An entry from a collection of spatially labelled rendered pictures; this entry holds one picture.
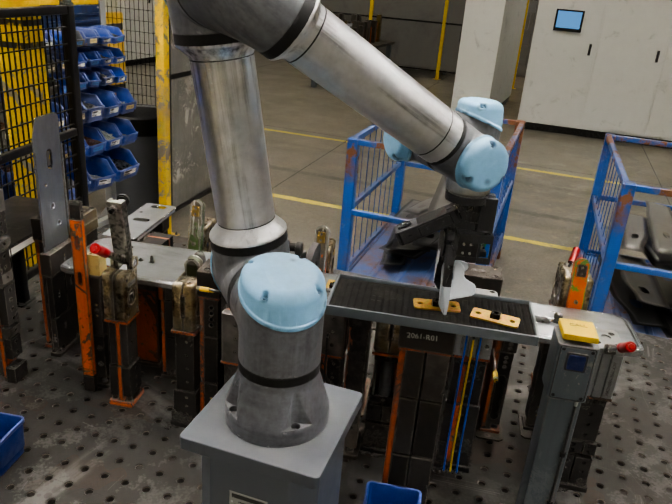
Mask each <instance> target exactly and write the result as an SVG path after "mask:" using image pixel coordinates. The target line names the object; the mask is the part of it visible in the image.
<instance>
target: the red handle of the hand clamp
mask: <svg viewBox="0 0 672 504"><path fill-rule="evenodd" d="M90 252H91V253H93V254H96V255H98V256H101V257H103V258H109V259H112V260H114V261H117V262H119V263H121V264H124V265H127V263H126V257H124V256H121V255H119V254H116V253H114V252H112V251H110V249H108V248H106V247H104V246H102V245H99V244H97V243H93V244H92V245H91V246H90Z"/></svg>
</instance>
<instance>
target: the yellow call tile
mask: <svg viewBox="0 0 672 504"><path fill-rule="evenodd" d="M558 324H559V327H560V331H561V334H562V337H563V339H567V340H574V341H580V342H587V343H594V344H598V343H599V337H598V334H597V332H596V329H595V327H594V324H593V323H591V322H585V321H578V320H571V319H564V318H559V321H558Z"/></svg>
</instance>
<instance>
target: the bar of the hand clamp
mask: <svg viewBox="0 0 672 504"><path fill-rule="evenodd" d="M129 203H130V199H129V197H128V196H127V195H126V194H119V195H118V196H117V201H116V200H114V199H113V198H110V199H109V200H107V201H106V207H107V213H108V220H109V226H110V233H111V239H112V246H113V252H114V253H116V254H119V255H121V256H122V254H125V256H126V263H127V270H129V261H130V258H131V257H132V256H133V251H132V244H131V236H130V229H129V222H128V214H127V207H126V206H127V205H128V204H129ZM115 265H116V269H120V268H121V266H122V265H123V264H121V263H119V262H117V261H115Z"/></svg>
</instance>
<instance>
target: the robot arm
mask: <svg viewBox="0 0 672 504"><path fill-rule="evenodd" d="M164 2H165V3H166V5H167V6H168V12H169V17H170V23H171V28H172V33H173V39H174V44H175V47H176V48H178V49H179V50H180V51H181V52H183V53H184V54H185V55H187V57H188V58H189V61H190V67H191V73H192V79H193V85H194V90H195V96H196V102H197V108H198V113H199V119H200V125H201V131H202V137H203V142H204V148H205V154H206V160H207V165H208V171H209V177H210V183H211V188H212V194H213V200H214V206H215V212H216V217H217V223H216V224H215V226H214V227H213V228H212V229H211V231H210V233H209V238H210V243H211V249H212V251H211V256H210V268H211V274H212V277H213V280H214V282H215V284H216V286H217V287H218V289H219V290H220V292H221V293H222V295H223V296H224V298H225V300H226V302H227V304H228V306H229V308H230V310H231V312H232V314H233V316H234V318H235V320H236V322H237V325H238V332H239V339H238V369H237V371H236V374H235V376H234V379H233V381H232V384H231V386H230V389H229V391H228V394H227V396H226V400H225V420H226V423H227V425H228V427H229V429H230V430H231V431H232V432H233V433H234V434H235V435H236V436H238V437H239V438H241V439H243V440H244V441H247V442H249V443H251V444H255V445H258V446H263V447H270V448H284V447H292V446H296V445H300V444H303V443H306V442H308V441H310V440H312V439H313V438H315V437H316V436H318V435H319V434H320V433H321V432H322V431H323V430H324V428H325V427H326V425H327V422H328V415H329V400H328V396H327V393H326V389H325V386H324V383H323V379H322V376H321V372H320V363H321V351H322V338H323V325H324V312H325V310H326V305H327V293H326V282H325V278H324V276H323V274H322V272H321V270H320V269H319V268H318V267H317V266H316V265H315V264H314V263H312V262H311V261H309V260H307V259H305V258H303V259H299V256H298V255H294V254H290V249H289V241H288V234H287V226H286V222H285V221H284V220H283V219H282V218H280V217H279V216H277V215H276V214H275V211H274V203H273V196H272V188H271V180H270V172H269V165H268V157H267V149H266V141H265V134H264V126H263V118H262V110H261V102H260V95H259V87H258V79H257V71H256V64H255V56H254V50H256V51H257V52H259V53H260V54H262V55H263V56H265V57H266V58H267V59H269V60H271V61H275V60H279V59H284V60H285V61H287V62H288V63H289V64H291V65H292V66H294V67H295V68H296V69H298V70H299V71H301V72H302V73H303V74H305V75H306V76H308V77H309V78H310V79H312V80H313V81H315V82H316V83H317V84H319V85H320V86H322V87H323V88H324V89H326V90H327V91H329V92H330V93H331V94H333V95H334V96H336V97H337V98H338V99H340V100H341V101H343V102H344V103H345V104H347V105H348V106H350V107H351V108H352V109H354V110H355V111H357V112H358V113H359V114H361V115H362V116H364V117H365V118H366V119H368V120H369V121H371V122H372V123H373V124H375V125H376V126H378V127H379V128H380V129H382V130H383V131H384V135H383V140H384V147H385V150H386V153H387V154H388V156H389V157H390V158H391V159H392V160H395V161H405V162H409V161H418V162H420V163H422V164H423V165H425V166H427V167H429V168H431V169H432V170H434V171H436V172H438V173H440V174H442V175H443V176H445V177H446V184H445V187H446V192H445V199H447V200H448V201H450V202H452V203H450V204H448V205H446V206H443V207H441V208H438V209H436V210H433V211H431V212H428V213H426V214H424V215H421V216H419V217H416V218H414V219H411V220H407V221H404V222H402V223H400V224H398V225H397V226H395V236H396V238H397V241H398V243H399V244H400V245H401V246H403V245H405V244H409V243H412V242H414V241H416V240H418V239H420V238H423V237H425V236H428V235H430V234H433V233H435V232H438V231H440V234H439V243H438V250H437V256H436V264H435V273H434V283H435V285H436V287H437V288H438V289H440V292H439V301H438V304H439V307H440V309H441V311H442V314H443V315H446V314H447V310H448V305H449V300H451V299H456V298H462V297H468V296H472V295H473V294H474V293H475V291H476V286H475V284H473V283H472V282H470V281H468V280H467V279H466V278H465V277H464V271H466V270H467V269H468V264H467V263H466V262H469V263H476V264H486V265H489V262H490V257H491V251H492V246H493V240H494V235H493V227H494V222H495V217H496V211H497V206H498V198H496V195H495V193H490V190H491V189H492V188H494V187H495V186H497V185H498V184H499V183H500V181H501V180H502V179H503V177H504V176H505V174H506V171H507V168H508V161H509V160H508V153H507V150H506V149H505V147H504V146H503V145H502V144H501V143H500V142H499V139H500V134H501V132H502V124H503V112H504V108H503V105H502V104H501V103H500V102H498V101H495V100H492V99H487V98H480V97H464V98H461V99H460V100H459V101H458V104H457V107H456V108H455V111H453V110H452V109H450V108H449V107H448V106H447V105H445V104H444V103H443V102H442V101H440V100H439V99H438V98H437V97H436V96H434V95H433V94H432V93H431V92H429V91H428V90H427V89H426V88H424V87H423V86H422V85H421V84H419V83H418V82H417V81H416V80H415V79H413V78H412V77H411V76H410V75H408V74H407V73H406V72H405V71H403V70H402V69H401V68H400V67H398V66H397V65H396V64H395V63H394V62H392V61H391V60H390V59H389V58H387V57H386V56H385V55H384V54H382V53H381V52H380V51H379V50H377V49H376V48H375V47H374V46H373V45H371V44H370V43H369V42H368V41H366V40H365V39H364V38H363V37H361V36H360V35H359V34H358V33H356V32H355V31H354V30H353V29H352V28H350V27H349V26H348V25H347V24H345V23H344V22H343V21H342V20H340V19H339V18H338V17H337V16H335V15H334V14H333V13H332V12H331V11H329V10H328V9H327V8H326V7H324V6H323V5H322V4H321V3H320V0H164ZM456 206H457V207H458V208H457V207H456ZM458 210H459V212H458ZM486 244H490V248H489V254H488V258H482V257H486V251H485V247H486ZM464 261H465V262H464ZM452 275H453V279H452Z"/></svg>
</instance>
